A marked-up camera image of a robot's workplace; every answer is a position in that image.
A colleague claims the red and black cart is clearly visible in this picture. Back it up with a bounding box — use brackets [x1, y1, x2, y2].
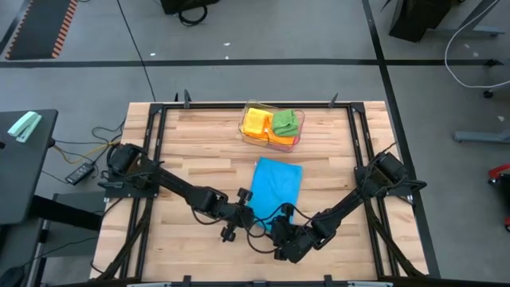
[486, 162, 510, 233]

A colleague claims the black coiled cable loop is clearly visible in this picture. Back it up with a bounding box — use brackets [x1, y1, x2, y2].
[178, 3, 209, 27]

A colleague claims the green microfiber towel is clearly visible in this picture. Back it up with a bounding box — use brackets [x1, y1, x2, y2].
[271, 109, 300, 138]

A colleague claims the white floor cable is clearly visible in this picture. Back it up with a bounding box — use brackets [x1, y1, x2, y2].
[443, 0, 510, 89]

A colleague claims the black cabinet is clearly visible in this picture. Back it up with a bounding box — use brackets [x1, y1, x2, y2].
[388, 0, 465, 43]

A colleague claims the clear plastic bin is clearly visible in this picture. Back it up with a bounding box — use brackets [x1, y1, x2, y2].
[237, 99, 306, 154]

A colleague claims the blue microfiber towel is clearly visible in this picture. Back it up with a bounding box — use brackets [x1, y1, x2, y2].
[247, 156, 304, 233]

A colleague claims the black power adapter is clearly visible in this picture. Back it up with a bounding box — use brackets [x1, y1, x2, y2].
[65, 161, 96, 186]

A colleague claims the black aluminium table frame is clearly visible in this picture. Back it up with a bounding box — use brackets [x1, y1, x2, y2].
[89, 89, 431, 287]

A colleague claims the yellow microfiber towel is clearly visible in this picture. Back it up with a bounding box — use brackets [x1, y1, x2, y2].
[245, 107, 276, 128]

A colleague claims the black equipment box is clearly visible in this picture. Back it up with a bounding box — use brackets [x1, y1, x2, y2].
[160, 0, 221, 15]

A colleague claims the thin black floor cable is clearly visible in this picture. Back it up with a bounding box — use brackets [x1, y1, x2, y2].
[116, 0, 157, 103]

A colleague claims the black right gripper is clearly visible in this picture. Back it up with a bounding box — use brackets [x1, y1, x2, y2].
[270, 202, 320, 264]

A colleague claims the black desk base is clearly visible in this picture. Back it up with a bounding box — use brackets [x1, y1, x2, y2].
[0, 191, 105, 287]

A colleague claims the black orange-edged floor mat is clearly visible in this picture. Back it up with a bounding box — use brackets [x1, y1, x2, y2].
[6, 0, 80, 61]

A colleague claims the yellow cable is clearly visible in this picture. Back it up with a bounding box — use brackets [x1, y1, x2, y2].
[53, 139, 121, 164]

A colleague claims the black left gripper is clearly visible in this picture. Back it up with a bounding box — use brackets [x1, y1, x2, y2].
[217, 187, 256, 243]

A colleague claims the black side table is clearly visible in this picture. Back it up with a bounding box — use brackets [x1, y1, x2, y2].
[0, 108, 60, 226]

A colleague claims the mint green stapler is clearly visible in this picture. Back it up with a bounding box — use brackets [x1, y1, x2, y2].
[6, 110, 43, 144]

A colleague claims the grey metal desk foot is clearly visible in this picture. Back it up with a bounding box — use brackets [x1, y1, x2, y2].
[432, 0, 507, 39]
[453, 129, 510, 144]

